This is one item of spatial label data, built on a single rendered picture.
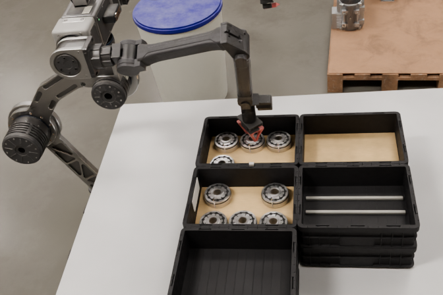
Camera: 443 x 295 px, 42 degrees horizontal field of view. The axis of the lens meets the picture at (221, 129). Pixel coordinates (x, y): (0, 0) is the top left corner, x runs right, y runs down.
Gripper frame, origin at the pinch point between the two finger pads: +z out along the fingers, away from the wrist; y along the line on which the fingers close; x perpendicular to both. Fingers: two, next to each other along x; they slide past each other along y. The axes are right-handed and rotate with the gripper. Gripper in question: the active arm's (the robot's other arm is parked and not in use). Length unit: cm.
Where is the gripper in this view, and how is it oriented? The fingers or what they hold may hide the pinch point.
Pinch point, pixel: (251, 135)
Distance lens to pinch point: 240.9
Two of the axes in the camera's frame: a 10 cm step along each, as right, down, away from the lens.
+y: -5.1, -5.2, 6.9
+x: -8.5, 4.2, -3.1
